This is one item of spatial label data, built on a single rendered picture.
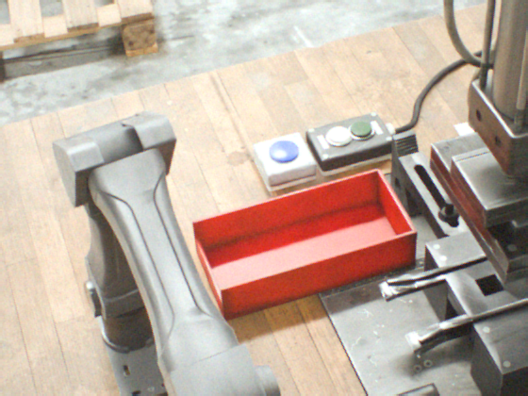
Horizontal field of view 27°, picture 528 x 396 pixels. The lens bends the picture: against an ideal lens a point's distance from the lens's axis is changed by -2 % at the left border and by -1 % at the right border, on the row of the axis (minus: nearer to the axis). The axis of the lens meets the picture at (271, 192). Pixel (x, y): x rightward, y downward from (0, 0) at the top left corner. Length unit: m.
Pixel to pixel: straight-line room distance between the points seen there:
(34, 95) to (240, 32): 0.62
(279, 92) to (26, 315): 0.51
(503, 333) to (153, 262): 0.48
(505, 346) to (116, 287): 0.42
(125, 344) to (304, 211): 0.29
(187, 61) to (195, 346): 2.30
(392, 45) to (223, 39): 1.54
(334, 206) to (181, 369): 0.60
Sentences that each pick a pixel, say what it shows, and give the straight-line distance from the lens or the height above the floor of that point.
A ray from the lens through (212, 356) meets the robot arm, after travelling 0.90.
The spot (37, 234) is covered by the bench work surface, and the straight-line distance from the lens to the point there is 1.50.
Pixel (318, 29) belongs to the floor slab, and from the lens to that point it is 3.24.
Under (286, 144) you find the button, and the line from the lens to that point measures 1.51.
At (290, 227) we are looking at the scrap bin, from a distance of 1.45.
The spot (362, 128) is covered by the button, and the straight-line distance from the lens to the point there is 1.53.
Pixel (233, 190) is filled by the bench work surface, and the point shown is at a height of 0.90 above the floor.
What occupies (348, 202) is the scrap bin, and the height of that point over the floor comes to 0.92.
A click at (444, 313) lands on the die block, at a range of 1.33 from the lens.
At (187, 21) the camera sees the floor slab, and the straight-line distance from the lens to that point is 3.31.
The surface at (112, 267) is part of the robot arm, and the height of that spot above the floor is 1.11.
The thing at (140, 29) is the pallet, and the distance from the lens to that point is 3.15.
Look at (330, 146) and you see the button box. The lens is 1.51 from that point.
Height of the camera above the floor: 1.97
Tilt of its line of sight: 46 degrees down
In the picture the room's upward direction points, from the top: 4 degrees counter-clockwise
